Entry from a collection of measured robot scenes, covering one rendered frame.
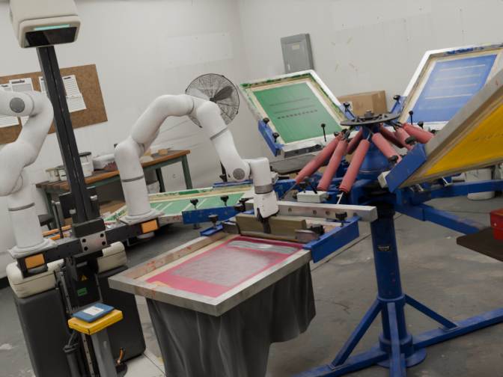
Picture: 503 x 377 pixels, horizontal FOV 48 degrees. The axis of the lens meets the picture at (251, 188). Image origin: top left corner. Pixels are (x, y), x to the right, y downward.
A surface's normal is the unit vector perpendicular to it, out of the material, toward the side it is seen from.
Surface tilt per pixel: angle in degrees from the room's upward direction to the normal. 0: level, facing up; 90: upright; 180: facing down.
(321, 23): 90
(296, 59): 90
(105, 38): 90
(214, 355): 91
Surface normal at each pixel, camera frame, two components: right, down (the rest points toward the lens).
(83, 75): 0.73, 0.03
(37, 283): 0.52, 0.10
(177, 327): -0.60, 0.33
